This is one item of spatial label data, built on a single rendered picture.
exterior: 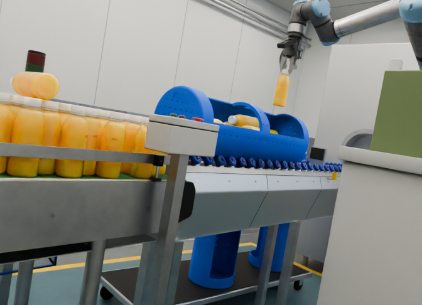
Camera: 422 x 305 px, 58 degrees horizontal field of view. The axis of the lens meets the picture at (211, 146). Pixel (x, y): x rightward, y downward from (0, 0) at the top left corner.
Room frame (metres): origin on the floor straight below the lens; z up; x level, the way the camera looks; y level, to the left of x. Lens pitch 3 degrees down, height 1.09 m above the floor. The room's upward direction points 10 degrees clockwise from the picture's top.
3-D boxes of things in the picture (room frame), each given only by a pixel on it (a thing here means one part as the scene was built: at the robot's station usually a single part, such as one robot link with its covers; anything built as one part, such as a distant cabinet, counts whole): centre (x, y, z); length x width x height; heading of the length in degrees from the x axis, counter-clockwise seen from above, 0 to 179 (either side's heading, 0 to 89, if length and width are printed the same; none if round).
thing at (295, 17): (2.01, -0.34, 1.75); 0.10 x 0.09 x 0.12; 28
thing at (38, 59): (1.41, 0.69, 1.23); 0.06 x 0.06 x 0.04
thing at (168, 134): (1.12, 0.09, 1.05); 0.20 x 0.10 x 0.10; 139
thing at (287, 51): (2.02, -0.34, 1.58); 0.09 x 0.08 x 0.12; 140
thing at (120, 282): (2.48, -0.18, 0.08); 1.50 x 0.52 x 0.15; 132
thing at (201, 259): (2.34, -0.14, 0.59); 0.28 x 0.28 x 0.88
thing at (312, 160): (2.48, -0.70, 1.00); 0.10 x 0.04 x 0.15; 49
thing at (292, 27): (2.02, -0.34, 1.67); 0.10 x 0.09 x 0.05; 50
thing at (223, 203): (2.26, -0.51, 0.79); 2.17 x 0.29 x 0.34; 139
